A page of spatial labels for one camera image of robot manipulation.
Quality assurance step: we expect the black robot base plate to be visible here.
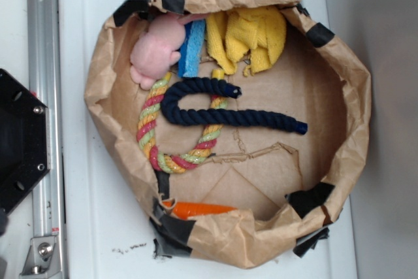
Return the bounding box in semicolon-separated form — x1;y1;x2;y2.
1;69;49;215

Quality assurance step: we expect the multicolour twisted rope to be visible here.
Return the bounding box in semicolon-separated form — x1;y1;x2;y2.
136;69;229;174

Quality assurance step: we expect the white tray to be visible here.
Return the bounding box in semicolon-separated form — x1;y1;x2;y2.
59;0;357;278

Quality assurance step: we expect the metal corner bracket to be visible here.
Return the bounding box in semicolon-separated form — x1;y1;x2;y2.
19;235;61;278

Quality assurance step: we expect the aluminium extrusion rail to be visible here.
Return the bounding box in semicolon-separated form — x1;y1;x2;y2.
27;0;69;278

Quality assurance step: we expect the blue sponge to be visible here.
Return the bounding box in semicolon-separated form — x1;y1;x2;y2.
178;20;206;78

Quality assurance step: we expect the dark blue twisted rope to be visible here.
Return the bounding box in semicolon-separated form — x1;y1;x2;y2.
161;77;309;136

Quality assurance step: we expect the yellow towel cloth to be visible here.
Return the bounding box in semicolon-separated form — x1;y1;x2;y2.
206;5;287;76

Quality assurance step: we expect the orange plastic carrot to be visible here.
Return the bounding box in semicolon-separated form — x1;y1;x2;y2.
163;201;236;220

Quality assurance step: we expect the brown paper bag container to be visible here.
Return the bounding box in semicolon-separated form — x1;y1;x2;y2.
84;0;372;269

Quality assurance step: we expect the pink plush toy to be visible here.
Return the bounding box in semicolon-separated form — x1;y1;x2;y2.
130;12;207;90

